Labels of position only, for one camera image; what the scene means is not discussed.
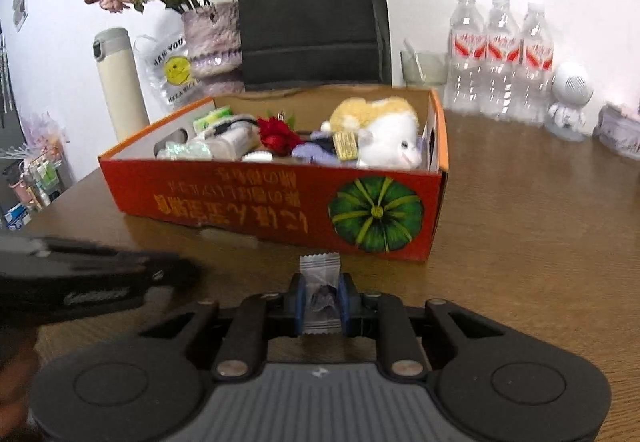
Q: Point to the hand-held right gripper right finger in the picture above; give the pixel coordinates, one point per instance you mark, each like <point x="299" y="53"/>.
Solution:
<point x="345" y="298"/>

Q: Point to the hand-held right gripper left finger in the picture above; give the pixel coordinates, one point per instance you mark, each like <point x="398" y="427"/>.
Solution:
<point x="298" y="298"/>

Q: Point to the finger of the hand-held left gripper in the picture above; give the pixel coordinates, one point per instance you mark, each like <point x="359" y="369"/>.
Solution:
<point x="172" y="272"/>

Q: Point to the clear candy packet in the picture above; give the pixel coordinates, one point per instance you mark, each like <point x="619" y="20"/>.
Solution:
<point x="320" y="272"/>

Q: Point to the red printed cardboard box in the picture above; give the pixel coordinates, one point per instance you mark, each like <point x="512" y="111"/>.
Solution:
<point x="250" y="207"/>

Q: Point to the iridescent clear scrunchie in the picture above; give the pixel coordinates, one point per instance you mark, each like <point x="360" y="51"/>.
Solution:
<point x="185" y="151"/>

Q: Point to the white oval case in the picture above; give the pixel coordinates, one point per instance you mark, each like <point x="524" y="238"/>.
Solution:
<point x="257" y="156"/>

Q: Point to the white plastic container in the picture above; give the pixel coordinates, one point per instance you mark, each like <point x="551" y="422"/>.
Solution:
<point x="230" y="140"/>

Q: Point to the white and tan plush toy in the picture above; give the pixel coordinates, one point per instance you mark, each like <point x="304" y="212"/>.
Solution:
<point x="390" y="132"/>

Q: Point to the wooden desktop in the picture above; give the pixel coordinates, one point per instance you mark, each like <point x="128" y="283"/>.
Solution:
<point x="525" y="222"/>

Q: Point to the storage rack with toiletries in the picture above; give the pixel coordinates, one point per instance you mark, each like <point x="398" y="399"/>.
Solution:
<point x="35" y="172"/>

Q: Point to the green and white packet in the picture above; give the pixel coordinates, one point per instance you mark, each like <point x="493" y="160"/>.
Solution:
<point x="212" y="118"/>

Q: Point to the cream thermos bottle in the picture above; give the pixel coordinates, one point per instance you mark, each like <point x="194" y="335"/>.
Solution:
<point x="122" y="87"/>

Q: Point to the clear smiley plastic bag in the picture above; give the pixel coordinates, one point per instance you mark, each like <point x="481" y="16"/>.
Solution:
<point x="172" y="72"/>

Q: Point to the purple textured vase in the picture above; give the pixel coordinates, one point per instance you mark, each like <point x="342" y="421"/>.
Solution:
<point x="212" y="42"/>

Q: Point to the glass cup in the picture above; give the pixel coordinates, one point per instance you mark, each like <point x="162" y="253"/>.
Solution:
<point x="425" y="67"/>

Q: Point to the clear plastic water bottle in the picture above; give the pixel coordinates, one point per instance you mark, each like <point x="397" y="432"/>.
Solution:
<point x="502" y="62"/>
<point x="465" y="57"/>
<point x="536" y="67"/>

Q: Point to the black paper bag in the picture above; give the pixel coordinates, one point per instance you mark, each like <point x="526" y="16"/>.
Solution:
<point x="310" y="7"/>

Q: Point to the white robot figure speaker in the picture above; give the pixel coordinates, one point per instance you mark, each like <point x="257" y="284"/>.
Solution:
<point x="570" y="92"/>

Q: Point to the white printed tin box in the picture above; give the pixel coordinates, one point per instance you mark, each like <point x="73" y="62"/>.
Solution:
<point x="620" y="132"/>

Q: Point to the grey wall picture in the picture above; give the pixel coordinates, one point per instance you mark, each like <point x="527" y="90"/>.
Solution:
<point x="20" y="2"/>

